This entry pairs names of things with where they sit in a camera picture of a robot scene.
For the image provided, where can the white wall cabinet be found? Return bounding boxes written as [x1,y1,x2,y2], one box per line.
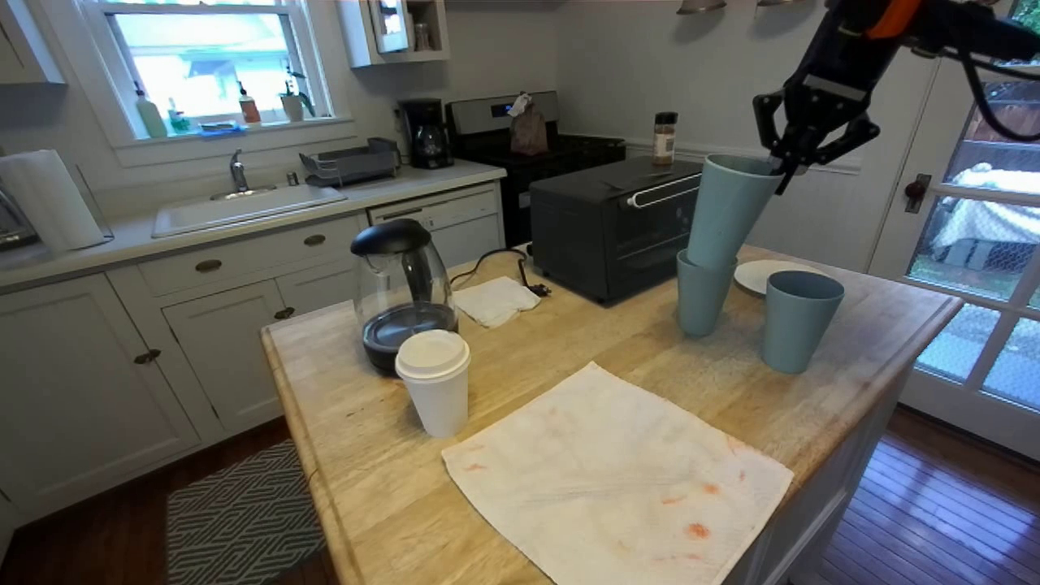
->
[336,0,452,72]

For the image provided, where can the black toaster oven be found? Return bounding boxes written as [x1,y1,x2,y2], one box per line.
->
[526,152,710,307]

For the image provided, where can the white round plate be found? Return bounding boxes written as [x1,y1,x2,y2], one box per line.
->
[732,256,826,298]

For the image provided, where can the chrome sink faucet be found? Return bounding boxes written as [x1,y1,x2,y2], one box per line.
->
[226,145,254,199]

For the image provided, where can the kitchen window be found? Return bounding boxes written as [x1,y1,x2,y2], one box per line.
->
[74,0,353,148]

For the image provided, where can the white paper sheet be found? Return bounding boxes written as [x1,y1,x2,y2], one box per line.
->
[438,360,797,585]

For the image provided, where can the white wood-top kitchen island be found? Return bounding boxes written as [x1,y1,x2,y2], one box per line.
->
[257,241,966,585]

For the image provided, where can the blue sponge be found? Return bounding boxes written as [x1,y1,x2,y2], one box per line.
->
[194,119,252,142]

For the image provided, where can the grey dish rack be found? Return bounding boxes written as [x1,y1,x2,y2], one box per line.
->
[295,135,406,191]

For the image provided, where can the white glass pane door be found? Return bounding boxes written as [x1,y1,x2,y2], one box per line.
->
[866,41,1040,464]

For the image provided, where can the white kitchen sink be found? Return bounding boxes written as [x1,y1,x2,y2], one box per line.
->
[149,182,353,241]

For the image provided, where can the white kitchen counter cabinets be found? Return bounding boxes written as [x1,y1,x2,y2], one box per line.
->
[0,159,511,533]

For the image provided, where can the black wrist camera orange plug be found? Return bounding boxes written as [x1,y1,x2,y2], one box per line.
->
[815,0,938,57]

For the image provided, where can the white lidded paper cup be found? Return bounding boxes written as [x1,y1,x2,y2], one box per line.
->
[395,327,474,443]

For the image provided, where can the black coffee maker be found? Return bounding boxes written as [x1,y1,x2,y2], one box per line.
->
[395,97,455,172]

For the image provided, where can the grey patterned floor mat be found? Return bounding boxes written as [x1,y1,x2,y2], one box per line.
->
[164,434,328,585]

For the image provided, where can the white paper towel roll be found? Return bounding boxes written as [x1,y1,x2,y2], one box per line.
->
[0,145,111,256]

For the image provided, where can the windowsill plant jar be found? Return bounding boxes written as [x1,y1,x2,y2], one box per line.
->
[277,64,319,124]

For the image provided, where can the small green bottle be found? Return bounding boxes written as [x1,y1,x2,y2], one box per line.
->
[164,97,194,135]

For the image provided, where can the small white napkin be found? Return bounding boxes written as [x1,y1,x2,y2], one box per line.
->
[448,274,544,332]

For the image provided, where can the white soap bottle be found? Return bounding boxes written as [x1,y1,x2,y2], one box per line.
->
[133,84,173,142]

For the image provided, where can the glass spice jar black lid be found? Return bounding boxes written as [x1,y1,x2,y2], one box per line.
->
[652,109,684,162]

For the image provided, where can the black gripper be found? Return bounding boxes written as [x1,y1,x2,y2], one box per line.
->
[751,41,883,199]

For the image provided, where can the brown paper bag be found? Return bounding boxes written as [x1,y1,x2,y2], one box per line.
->
[506,92,554,159]

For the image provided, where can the black kitchen stove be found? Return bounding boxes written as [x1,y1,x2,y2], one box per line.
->
[445,86,631,251]

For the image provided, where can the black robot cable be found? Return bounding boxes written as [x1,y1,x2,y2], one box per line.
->
[919,4,1040,145]

